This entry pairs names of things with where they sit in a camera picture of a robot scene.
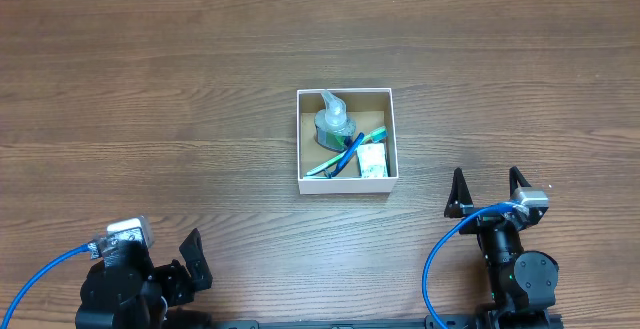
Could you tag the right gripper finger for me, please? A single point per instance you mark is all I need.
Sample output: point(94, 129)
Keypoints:
point(517, 181)
point(460, 203)

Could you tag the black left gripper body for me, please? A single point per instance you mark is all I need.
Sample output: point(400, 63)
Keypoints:
point(177, 288)

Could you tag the green white packet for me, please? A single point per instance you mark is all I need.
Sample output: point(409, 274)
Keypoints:
point(372, 160)

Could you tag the green white toothbrush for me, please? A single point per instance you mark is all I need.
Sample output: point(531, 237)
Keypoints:
point(374, 136)

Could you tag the blue disposable razor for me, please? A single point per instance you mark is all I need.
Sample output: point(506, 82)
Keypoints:
point(348, 154)

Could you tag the clear pump bottle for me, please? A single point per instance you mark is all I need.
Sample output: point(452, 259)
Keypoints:
point(335, 129)

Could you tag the blue toothpaste tube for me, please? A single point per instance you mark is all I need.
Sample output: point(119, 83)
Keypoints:
point(324, 177)

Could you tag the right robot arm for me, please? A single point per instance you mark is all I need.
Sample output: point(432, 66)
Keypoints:
point(522, 282)

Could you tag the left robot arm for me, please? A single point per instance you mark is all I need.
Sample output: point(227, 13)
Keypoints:
point(124, 290)

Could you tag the white cardboard box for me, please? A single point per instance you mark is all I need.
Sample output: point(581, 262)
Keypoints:
point(371, 108)

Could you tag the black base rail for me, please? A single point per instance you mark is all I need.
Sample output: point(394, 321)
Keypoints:
point(345, 323)

